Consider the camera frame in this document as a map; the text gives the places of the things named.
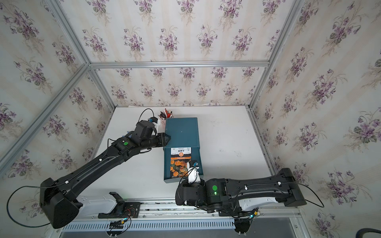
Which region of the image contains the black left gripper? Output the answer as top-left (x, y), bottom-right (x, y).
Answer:
top-left (140, 132), bottom-right (173, 152)

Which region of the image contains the orange flower seed bag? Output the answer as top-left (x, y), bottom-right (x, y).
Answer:
top-left (170, 147), bottom-right (191, 179)

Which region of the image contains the teal top drawer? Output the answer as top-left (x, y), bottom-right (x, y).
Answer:
top-left (164, 147), bottom-right (204, 183)

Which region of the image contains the teal drawer cabinet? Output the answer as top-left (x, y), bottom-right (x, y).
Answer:
top-left (164, 118), bottom-right (200, 149)

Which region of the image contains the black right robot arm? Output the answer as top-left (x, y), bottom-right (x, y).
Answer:
top-left (175, 168), bottom-right (307, 218)

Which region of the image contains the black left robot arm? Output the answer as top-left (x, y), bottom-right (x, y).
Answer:
top-left (39, 121), bottom-right (171, 229)

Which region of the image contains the pink pen cup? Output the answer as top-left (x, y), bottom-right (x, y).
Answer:
top-left (158, 118), bottom-right (166, 132)

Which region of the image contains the red pen in cup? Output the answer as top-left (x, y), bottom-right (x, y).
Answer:
top-left (165, 109), bottom-right (173, 119)

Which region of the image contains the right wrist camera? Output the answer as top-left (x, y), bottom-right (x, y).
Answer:
top-left (187, 161), bottom-right (201, 184)

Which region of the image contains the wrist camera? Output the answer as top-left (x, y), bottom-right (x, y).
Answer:
top-left (148, 117), bottom-right (159, 135)
top-left (187, 161), bottom-right (201, 184)

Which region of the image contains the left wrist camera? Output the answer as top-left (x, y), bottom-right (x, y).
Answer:
top-left (148, 117), bottom-right (159, 135)

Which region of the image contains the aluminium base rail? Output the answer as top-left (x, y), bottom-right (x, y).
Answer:
top-left (74, 195), bottom-right (302, 222)

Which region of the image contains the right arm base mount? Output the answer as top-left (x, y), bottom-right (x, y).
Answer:
top-left (219, 197), bottom-right (278, 217)

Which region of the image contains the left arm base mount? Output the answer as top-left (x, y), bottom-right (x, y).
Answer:
top-left (77, 192), bottom-right (141, 219)

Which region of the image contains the white slotted cable duct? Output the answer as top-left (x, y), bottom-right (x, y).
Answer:
top-left (62, 219), bottom-right (235, 233)

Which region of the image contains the aluminium frame back bar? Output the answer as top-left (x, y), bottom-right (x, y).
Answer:
top-left (89, 60), bottom-right (269, 69)

